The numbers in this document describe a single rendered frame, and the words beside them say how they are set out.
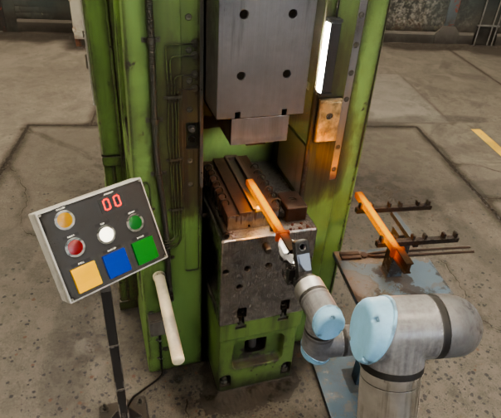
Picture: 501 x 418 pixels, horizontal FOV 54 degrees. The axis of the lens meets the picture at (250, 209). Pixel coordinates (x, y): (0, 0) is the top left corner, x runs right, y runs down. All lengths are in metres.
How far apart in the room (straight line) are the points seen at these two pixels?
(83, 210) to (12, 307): 1.55
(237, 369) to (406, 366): 1.50
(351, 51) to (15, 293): 2.22
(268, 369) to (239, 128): 1.24
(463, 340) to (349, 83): 1.17
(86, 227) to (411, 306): 0.98
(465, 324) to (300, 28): 0.99
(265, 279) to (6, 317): 1.54
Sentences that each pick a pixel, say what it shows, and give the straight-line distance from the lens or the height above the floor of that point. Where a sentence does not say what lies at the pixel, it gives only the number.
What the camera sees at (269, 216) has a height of 1.05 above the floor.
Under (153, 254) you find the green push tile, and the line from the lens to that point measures 1.60.
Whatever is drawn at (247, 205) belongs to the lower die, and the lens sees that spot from 1.83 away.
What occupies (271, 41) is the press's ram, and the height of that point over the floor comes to 1.61.
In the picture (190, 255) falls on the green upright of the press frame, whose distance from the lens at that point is 2.04.
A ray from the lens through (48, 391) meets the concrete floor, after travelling 2.57.
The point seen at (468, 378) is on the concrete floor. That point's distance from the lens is 2.81.
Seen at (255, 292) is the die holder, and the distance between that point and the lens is 1.99.
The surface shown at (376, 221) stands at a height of 0.99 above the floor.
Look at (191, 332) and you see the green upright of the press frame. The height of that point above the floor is 0.23.
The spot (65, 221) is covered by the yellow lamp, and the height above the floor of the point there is 1.16.
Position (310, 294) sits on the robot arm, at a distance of 1.39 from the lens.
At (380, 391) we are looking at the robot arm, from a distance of 0.95.
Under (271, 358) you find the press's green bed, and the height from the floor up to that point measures 0.16.
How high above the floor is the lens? 2.02
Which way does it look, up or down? 34 degrees down
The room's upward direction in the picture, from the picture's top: 4 degrees clockwise
